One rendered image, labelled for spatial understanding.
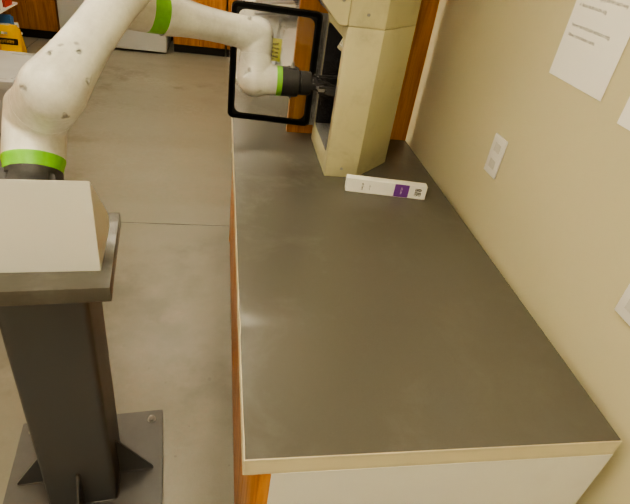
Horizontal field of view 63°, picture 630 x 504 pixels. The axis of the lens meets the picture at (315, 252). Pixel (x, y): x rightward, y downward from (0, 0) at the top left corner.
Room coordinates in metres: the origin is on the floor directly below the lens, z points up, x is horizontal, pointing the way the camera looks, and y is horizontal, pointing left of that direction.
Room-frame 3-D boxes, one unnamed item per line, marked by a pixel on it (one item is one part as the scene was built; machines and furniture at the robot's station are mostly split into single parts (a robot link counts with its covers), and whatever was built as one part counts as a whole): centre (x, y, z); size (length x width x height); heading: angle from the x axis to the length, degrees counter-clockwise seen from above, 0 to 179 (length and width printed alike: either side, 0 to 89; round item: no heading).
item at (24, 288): (0.94, 0.63, 0.92); 0.32 x 0.32 x 0.04; 19
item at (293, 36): (1.84, 0.25, 1.19); 0.30 x 0.01 x 0.40; 97
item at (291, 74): (1.67, 0.17, 1.20); 0.09 x 0.06 x 0.12; 13
